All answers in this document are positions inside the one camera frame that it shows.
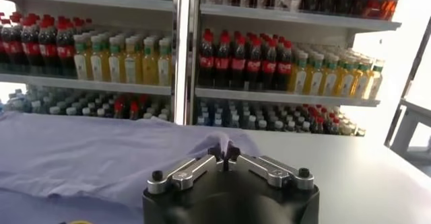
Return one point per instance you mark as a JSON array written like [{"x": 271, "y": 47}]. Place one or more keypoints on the grey metal shelf unit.
[
  {"x": 286, "y": 97},
  {"x": 101, "y": 85}
]

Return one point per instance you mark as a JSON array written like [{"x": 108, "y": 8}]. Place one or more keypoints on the thin dark metal pole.
[{"x": 409, "y": 80}]

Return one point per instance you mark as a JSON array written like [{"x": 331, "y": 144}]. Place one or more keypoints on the cola bottle red cap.
[
  {"x": 206, "y": 62},
  {"x": 269, "y": 67},
  {"x": 13, "y": 47},
  {"x": 31, "y": 48},
  {"x": 284, "y": 68},
  {"x": 48, "y": 50},
  {"x": 238, "y": 64},
  {"x": 222, "y": 63},
  {"x": 134, "y": 107},
  {"x": 66, "y": 52},
  {"x": 253, "y": 66},
  {"x": 118, "y": 107}
]

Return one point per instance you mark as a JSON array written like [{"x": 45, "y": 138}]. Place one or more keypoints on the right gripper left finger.
[{"x": 188, "y": 176}]

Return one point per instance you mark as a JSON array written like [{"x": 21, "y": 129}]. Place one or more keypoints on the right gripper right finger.
[{"x": 272, "y": 173}]

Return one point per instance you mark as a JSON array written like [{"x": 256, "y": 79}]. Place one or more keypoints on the grey metal frame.
[{"x": 407, "y": 128}]

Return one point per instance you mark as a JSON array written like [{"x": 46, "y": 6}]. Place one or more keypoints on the purple t-shirt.
[{"x": 84, "y": 151}]

